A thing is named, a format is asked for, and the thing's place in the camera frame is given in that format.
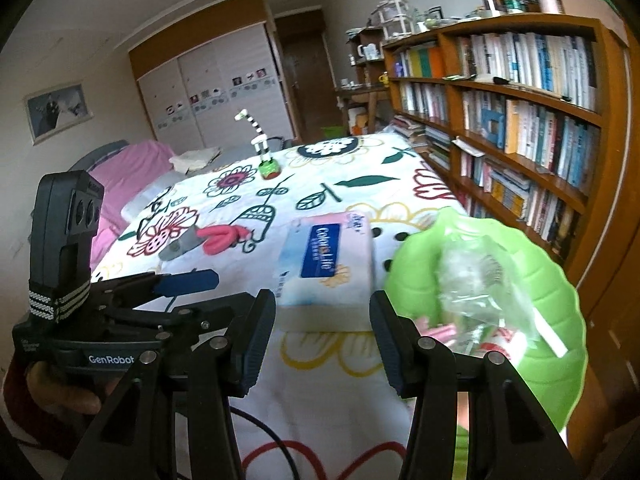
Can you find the striped giraffe toy green base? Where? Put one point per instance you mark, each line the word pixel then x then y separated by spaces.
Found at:
pixel 269 167

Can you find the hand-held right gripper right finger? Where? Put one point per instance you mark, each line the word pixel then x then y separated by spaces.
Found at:
pixel 387 345

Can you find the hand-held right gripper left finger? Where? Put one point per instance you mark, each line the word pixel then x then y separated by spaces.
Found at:
pixel 257 345

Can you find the green plastic bin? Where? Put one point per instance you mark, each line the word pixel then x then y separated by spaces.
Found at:
pixel 333 132

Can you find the blue white tissue packet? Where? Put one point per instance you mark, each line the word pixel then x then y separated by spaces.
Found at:
pixel 325 260

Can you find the dark wooden door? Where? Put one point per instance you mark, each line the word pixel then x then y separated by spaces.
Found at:
pixel 310 75

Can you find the person's left hand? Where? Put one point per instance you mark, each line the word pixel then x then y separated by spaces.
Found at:
pixel 65 390

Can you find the pink duvet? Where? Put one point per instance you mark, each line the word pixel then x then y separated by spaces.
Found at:
pixel 145 170

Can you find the grey padded headboard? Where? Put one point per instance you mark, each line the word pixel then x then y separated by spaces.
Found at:
pixel 95 157

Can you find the wooden bookshelf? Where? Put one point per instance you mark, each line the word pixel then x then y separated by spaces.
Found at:
pixel 447 85

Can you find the folded cream cloth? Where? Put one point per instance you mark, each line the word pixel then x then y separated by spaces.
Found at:
pixel 195 158

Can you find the white sliding-door wardrobe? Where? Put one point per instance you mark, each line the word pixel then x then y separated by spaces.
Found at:
pixel 215 60

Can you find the white mug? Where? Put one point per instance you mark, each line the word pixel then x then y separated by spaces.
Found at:
pixel 367 51

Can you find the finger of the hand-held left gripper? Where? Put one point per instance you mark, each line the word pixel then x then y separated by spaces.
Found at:
pixel 200 310
pixel 187 281

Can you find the green leaf-shaped plate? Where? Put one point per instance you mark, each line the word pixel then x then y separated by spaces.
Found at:
pixel 560 305

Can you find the white floral bed sheet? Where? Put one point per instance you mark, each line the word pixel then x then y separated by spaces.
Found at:
pixel 325 190

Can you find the framed wall photo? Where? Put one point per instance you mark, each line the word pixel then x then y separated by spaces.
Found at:
pixel 57 112

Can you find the rows of books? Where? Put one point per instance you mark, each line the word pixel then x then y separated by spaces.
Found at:
pixel 530 70

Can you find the white plastic rack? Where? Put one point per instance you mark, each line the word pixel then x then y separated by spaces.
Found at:
pixel 392 15

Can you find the pile of loose books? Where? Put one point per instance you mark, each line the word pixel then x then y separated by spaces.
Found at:
pixel 420 135

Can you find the pink foam hair roller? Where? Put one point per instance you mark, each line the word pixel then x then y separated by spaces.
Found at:
pixel 225 240

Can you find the small wooden shelf unit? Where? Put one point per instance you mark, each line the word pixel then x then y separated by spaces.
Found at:
pixel 367 37

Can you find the large clear plastic bag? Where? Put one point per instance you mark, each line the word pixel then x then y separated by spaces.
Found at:
pixel 475 285

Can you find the wooden desk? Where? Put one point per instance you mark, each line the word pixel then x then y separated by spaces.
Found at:
pixel 362 92

